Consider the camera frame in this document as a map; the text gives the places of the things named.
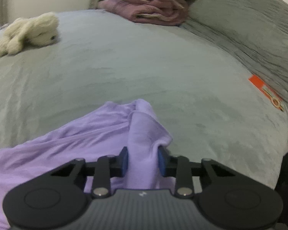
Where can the purple pants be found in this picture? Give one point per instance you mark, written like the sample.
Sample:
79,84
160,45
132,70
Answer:
86,134

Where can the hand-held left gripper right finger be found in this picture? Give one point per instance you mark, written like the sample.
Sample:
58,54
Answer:
161,163

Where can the grey padded headboard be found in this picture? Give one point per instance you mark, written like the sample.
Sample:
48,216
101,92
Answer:
249,24

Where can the white plush dog toy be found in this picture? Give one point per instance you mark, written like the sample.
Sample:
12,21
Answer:
33,31

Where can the orange paper bag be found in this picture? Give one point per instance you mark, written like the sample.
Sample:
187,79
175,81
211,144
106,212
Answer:
261,86

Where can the pink folded quilt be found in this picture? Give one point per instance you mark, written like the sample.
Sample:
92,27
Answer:
153,9

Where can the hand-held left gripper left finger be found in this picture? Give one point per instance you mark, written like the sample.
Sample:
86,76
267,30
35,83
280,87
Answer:
124,163

